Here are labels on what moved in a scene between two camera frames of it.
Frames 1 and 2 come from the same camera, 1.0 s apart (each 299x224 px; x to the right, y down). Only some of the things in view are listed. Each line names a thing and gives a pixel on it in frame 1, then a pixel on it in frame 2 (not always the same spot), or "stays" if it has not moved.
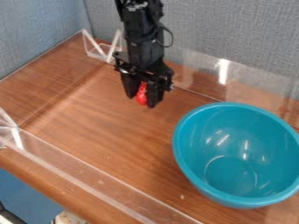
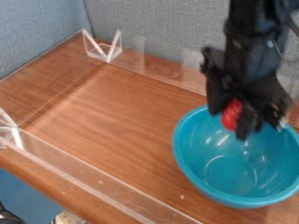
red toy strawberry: x=142 y=96 → x=231 y=112
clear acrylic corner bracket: x=95 y=49 stays
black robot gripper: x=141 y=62 → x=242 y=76
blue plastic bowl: x=238 y=152 stays
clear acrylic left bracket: x=10 y=133 stays
